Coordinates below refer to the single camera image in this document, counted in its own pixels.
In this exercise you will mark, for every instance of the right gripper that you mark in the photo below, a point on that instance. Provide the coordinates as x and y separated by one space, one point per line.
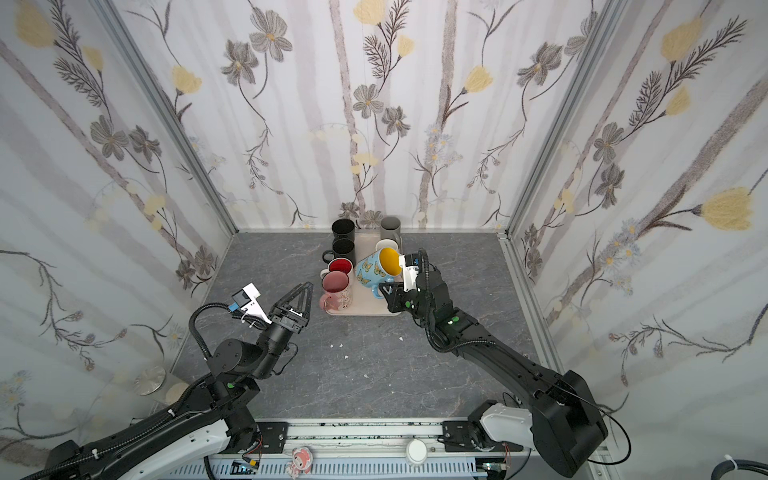
408 299

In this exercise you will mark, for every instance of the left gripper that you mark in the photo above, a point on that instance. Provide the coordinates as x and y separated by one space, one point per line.
287 318

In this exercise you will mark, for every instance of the blue butterfly mug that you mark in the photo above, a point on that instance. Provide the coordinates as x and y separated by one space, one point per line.
380 267

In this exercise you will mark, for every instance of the dark pink mug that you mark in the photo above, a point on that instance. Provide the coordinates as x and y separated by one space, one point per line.
337 292

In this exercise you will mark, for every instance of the cream white mug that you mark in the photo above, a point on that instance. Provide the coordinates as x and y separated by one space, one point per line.
342 265

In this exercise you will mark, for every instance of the white ribbed mug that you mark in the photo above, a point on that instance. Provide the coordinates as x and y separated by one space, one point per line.
387 243

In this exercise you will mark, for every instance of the grey ceramic mug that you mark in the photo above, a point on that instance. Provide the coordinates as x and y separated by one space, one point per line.
390 229

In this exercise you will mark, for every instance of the black and white mug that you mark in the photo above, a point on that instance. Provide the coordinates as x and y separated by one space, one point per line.
344 228

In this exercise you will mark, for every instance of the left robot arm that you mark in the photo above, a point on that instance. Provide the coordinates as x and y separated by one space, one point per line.
211 415

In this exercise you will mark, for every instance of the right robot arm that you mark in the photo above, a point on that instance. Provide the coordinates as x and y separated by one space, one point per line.
558 417

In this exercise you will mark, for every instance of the beige rectangular tray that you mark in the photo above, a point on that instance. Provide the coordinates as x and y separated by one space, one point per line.
363 301

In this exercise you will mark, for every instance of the white round knob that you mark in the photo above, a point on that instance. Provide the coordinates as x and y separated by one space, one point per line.
416 452

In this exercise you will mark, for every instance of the pink toy figure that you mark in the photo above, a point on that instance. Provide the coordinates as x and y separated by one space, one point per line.
301 462

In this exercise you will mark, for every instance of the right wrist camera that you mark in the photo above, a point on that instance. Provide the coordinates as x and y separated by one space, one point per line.
410 265

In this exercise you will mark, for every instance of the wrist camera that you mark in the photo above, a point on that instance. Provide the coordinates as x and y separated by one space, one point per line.
245 304
410 265

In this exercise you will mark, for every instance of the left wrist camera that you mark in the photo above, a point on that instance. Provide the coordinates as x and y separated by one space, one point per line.
245 304

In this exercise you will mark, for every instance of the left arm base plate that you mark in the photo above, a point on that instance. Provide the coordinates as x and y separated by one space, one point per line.
272 437

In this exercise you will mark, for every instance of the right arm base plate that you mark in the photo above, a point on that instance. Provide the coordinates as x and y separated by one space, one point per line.
458 436

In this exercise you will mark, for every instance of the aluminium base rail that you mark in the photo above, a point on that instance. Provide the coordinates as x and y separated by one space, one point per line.
368 449

